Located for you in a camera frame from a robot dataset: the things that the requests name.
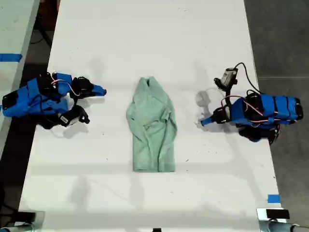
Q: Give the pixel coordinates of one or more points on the long blue tape strip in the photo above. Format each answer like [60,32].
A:
[10,57]

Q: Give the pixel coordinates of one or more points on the black clamp on white bracket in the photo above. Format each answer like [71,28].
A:
[277,214]

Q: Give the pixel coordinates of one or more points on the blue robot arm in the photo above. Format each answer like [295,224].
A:
[277,108]
[36,101]

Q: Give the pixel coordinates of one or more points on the small black edge clip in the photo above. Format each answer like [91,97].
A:
[157,230]

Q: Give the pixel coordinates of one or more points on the grey metal pipe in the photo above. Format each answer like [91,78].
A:
[282,227]
[19,228]

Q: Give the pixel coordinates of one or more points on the black camera box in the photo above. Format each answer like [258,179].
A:
[68,119]
[229,76]

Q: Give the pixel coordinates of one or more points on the black camera stalk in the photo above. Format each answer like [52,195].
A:
[82,113]
[228,91]

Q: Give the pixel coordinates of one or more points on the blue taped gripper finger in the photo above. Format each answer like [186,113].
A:
[208,120]
[99,90]

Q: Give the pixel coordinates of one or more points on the pale green t-shirt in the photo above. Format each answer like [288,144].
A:
[149,145]

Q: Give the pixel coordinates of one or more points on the white side table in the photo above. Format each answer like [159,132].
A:
[12,36]

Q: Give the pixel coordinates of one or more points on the square blue tape piece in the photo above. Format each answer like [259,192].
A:
[274,198]

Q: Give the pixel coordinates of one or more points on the black clamp on grey bracket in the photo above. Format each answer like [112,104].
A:
[25,216]

